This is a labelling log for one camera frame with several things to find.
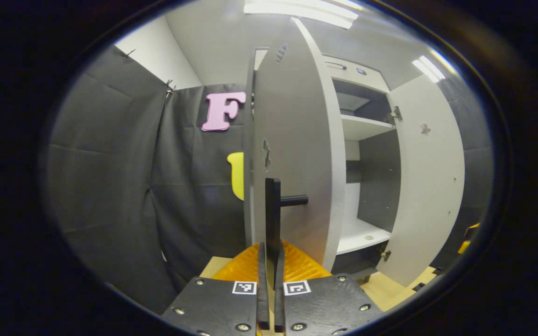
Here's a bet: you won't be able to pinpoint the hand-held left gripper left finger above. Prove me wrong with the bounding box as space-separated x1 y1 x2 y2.
161 242 270 336

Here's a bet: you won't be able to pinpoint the white cabinet shelf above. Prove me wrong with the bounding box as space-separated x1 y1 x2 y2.
341 114 396 140
337 217 391 255

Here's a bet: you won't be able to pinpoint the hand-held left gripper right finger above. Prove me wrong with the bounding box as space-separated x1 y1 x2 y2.
275 240 385 336

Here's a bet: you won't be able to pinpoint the black bar door handle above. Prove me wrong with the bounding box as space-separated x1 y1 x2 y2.
264 177 309 262

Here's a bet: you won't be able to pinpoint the grey cabinet door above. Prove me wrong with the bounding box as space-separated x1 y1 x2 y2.
375 74 466 287
250 18 347 273

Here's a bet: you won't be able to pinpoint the small ceiling light panel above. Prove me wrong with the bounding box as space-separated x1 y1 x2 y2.
411 49 456 84

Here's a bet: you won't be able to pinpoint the grey cabinet drawer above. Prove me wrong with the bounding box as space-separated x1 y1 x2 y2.
323 55 390 93

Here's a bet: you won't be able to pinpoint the black backdrop cloth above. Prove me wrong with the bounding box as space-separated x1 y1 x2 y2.
40 46 494 314

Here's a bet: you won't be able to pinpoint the grey double-door shoe cabinet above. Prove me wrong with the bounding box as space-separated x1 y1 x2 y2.
245 47 403 280

